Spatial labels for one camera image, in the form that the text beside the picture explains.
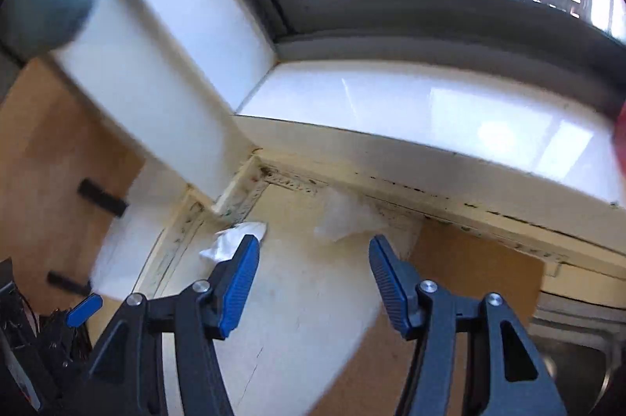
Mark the wooden cutting board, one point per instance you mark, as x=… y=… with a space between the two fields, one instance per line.
x=44 y=181

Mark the white tissue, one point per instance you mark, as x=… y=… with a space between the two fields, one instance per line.
x=227 y=245

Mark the brown cardboard sheet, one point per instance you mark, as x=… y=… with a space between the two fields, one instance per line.
x=469 y=274

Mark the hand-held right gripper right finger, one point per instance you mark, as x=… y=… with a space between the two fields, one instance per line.
x=391 y=294

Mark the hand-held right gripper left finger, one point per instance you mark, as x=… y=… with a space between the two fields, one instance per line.
x=237 y=294

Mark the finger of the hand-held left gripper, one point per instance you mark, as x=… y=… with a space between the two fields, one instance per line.
x=83 y=309

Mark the steel sink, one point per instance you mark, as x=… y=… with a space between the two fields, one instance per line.
x=577 y=347

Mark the dark window frame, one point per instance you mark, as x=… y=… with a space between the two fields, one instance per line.
x=342 y=30

